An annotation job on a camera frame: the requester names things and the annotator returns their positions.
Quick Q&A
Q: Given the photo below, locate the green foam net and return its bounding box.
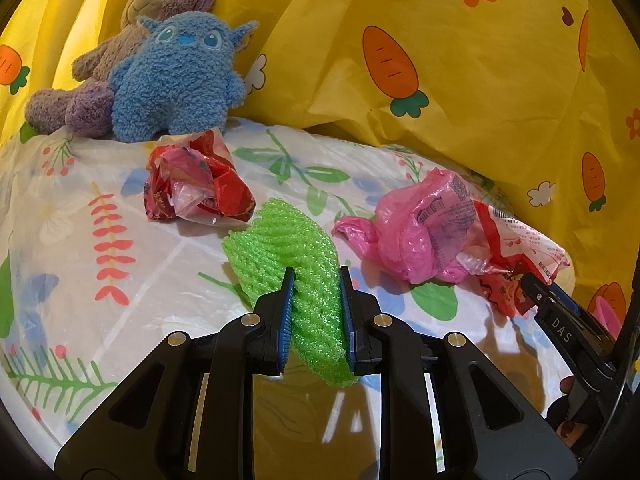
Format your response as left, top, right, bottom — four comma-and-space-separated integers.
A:
221, 198, 359, 389

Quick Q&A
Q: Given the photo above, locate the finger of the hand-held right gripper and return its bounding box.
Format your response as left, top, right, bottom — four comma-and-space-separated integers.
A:
520, 272, 555, 313
547, 283, 591, 321

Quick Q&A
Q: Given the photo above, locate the red and white snack wrapper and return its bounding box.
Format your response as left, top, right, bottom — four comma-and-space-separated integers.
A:
472, 200, 572, 319

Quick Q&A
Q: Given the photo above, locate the pink plastic bag with label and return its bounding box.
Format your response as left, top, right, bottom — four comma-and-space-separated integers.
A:
333, 169, 494, 285

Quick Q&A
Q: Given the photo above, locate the blue plush toy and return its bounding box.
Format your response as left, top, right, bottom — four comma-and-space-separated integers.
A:
107, 11, 260, 144

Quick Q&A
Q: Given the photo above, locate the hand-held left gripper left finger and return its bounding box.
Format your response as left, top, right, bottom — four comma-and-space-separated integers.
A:
54, 266, 297, 480

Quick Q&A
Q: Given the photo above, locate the purple teddy bear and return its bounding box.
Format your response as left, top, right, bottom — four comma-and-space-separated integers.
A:
25, 0, 217, 139

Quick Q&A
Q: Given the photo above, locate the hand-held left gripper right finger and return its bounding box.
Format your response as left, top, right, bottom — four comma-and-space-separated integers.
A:
339, 264, 582, 480

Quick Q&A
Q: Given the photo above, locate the yellow carrot print cloth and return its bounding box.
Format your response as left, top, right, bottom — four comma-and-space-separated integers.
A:
0, 0, 640, 331

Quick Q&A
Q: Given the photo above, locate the white floral tablecloth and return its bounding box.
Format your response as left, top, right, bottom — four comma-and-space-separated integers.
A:
0, 117, 578, 472

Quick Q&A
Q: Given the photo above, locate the person's right hand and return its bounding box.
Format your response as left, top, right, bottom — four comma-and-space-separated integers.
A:
558, 375, 593, 443

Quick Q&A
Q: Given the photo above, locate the crumpled red wrapper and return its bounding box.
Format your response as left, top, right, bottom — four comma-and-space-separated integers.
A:
144, 129, 257, 226

